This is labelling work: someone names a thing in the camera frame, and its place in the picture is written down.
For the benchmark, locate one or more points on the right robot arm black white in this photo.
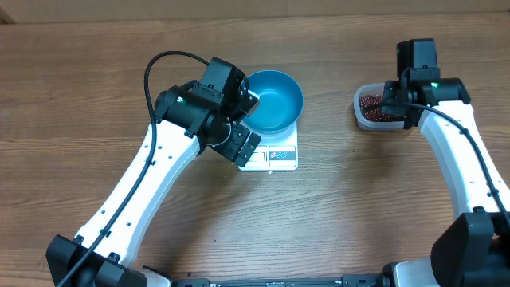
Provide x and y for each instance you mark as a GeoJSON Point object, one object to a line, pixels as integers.
{"type": "Point", "coordinates": [474, 250]}

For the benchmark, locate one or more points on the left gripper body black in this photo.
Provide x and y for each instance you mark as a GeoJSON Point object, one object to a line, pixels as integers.
{"type": "Point", "coordinates": [231, 140]}

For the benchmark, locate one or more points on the red beans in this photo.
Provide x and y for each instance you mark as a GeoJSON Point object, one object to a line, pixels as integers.
{"type": "Point", "coordinates": [372, 109]}

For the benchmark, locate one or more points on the white digital kitchen scale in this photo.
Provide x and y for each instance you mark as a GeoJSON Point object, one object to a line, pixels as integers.
{"type": "Point", "coordinates": [275, 152]}

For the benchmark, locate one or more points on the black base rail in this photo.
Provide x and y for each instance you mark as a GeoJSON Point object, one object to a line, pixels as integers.
{"type": "Point", "coordinates": [347, 280]}

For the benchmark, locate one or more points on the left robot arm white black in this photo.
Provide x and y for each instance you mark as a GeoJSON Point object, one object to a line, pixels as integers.
{"type": "Point", "coordinates": [185, 121]}

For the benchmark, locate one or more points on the teal blue bowl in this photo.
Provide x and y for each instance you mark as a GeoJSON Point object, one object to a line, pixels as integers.
{"type": "Point", "coordinates": [281, 101]}

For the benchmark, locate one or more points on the clear plastic container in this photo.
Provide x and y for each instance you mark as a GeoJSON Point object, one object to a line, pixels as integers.
{"type": "Point", "coordinates": [373, 89]}

